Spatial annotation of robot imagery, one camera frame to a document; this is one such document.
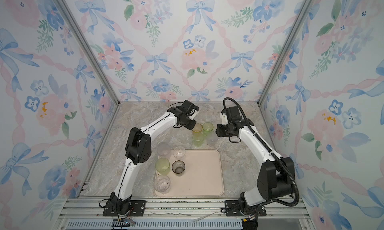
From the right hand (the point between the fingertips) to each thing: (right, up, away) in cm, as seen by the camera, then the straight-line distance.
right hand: (219, 130), depth 87 cm
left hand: (-15, +3, +10) cm, 18 cm away
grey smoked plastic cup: (-24, -22, -1) cm, 32 cm away
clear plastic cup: (-34, -12, +5) cm, 36 cm away
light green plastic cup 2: (-12, -7, +11) cm, 18 cm away
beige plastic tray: (-9, -26, -2) cm, 27 cm away
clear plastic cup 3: (-32, -29, -6) cm, 43 cm away
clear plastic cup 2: (-24, -14, +5) cm, 28 cm away
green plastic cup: (-5, 0, +16) cm, 17 cm away
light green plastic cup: (-33, -21, -1) cm, 39 cm away
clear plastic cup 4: (-3, -7, +10) cm, 13 cm away
